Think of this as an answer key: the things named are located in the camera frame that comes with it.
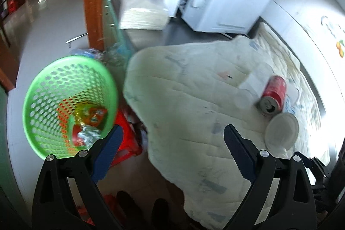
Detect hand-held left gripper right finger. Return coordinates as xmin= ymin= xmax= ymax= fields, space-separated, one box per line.
xmin=221 ymin=124 xmax=317 ymax=230

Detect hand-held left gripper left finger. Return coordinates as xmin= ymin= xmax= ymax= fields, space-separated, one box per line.
xmin=32 ymin=124 xmax=125 ymax=230

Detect white paper cup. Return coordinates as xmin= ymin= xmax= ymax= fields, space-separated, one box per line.
xmin=264 ymin=112 xmax=300 ymax=151

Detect clear plastic cup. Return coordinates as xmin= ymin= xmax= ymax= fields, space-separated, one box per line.
xmin=233 ymin=72 xmax=270 ymax=110

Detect red soda can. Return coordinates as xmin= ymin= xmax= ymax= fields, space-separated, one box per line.
xmin=259 ymin=75 xmax=288 ymax=115

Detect green perforated plastic basket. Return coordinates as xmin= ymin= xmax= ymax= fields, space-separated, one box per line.
xmin=22 ymin=55 xmax=119 ymax=161

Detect red plastic stool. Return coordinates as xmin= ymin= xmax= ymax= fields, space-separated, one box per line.
xmin=104 ymin=109 xmax=143 ymax=220

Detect crumpled silver foil wrapper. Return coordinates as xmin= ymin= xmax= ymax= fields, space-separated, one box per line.
xmin=77 ymin=125 xmax=101 ymax=148

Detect orange snack wrapper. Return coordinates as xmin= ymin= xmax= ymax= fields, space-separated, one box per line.
xmin=72 ymin=107 xmax=108 ymax=131

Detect white quilted blanket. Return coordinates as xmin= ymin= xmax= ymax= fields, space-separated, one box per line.
xmin=122 ymin=22 xmax=324 ymax=229

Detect dark shoe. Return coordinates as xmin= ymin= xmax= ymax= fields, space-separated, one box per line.
xmin=151 ymin=198 xmax=171 ymax=230
xmin=116 ymin=190 xmax=144 ymax=230

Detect crushed clear plastic bottle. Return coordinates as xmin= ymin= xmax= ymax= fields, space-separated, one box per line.
xmin=69 ymin=47 xmax=127 ymax=67

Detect clear bag of white sheets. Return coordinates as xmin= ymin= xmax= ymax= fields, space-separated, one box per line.
xmin=119 ymin=0 xmax=171 ymax=31

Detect orange wooden post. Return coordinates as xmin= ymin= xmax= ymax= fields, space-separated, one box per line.
xmin=83 ymin=0 xmax=106 ymax=51

